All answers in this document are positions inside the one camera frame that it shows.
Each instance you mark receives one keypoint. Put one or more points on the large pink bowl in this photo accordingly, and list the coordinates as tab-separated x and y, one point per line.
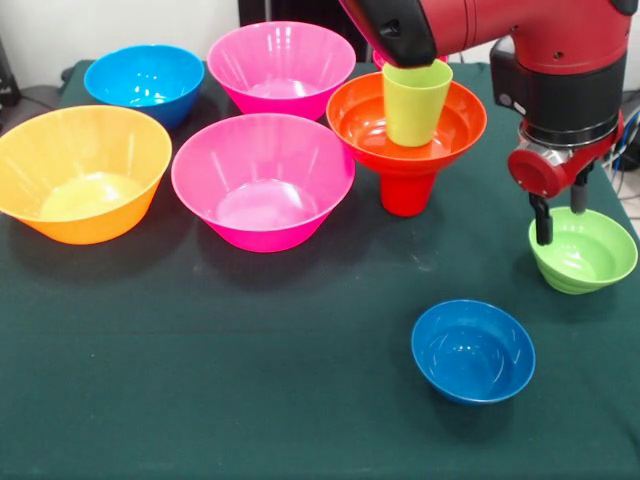
263	185
281	70

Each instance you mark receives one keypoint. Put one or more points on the light blue bowl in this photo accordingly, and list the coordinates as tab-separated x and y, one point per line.
145	82

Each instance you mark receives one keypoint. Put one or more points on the black pedestal foot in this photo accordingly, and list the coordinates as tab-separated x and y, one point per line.
37	95
631	102

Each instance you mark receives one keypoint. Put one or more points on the small green bowl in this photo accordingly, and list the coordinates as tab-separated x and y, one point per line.
590	255

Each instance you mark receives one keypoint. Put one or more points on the large orange bowl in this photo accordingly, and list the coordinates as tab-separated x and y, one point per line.
82	175

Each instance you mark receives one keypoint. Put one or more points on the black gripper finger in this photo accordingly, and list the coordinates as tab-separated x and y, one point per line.
577	197
542	225

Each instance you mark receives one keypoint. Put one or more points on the red-orange wide bowl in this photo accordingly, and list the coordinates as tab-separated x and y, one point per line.
360	125

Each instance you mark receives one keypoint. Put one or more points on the black device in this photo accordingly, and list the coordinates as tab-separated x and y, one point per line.
7	75

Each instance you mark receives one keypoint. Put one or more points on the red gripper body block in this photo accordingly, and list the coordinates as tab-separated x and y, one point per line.
537	172

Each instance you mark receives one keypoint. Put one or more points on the lime green plastic cup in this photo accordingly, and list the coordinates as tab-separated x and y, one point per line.
415	105

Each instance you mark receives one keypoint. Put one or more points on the small dark blue bowl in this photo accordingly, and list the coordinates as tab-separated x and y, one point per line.
472	355

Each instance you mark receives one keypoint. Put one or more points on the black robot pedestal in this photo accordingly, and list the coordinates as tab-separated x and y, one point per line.
300	10

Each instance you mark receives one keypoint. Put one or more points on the small magenta bowl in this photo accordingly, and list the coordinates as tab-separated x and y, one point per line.
378	60

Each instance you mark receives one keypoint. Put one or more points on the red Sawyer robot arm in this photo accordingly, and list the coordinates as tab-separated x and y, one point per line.
500	30

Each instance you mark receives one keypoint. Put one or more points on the dark green table cloth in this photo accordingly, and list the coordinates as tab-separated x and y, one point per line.
200	350

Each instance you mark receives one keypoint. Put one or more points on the red plastic cup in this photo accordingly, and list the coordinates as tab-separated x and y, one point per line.
406	197

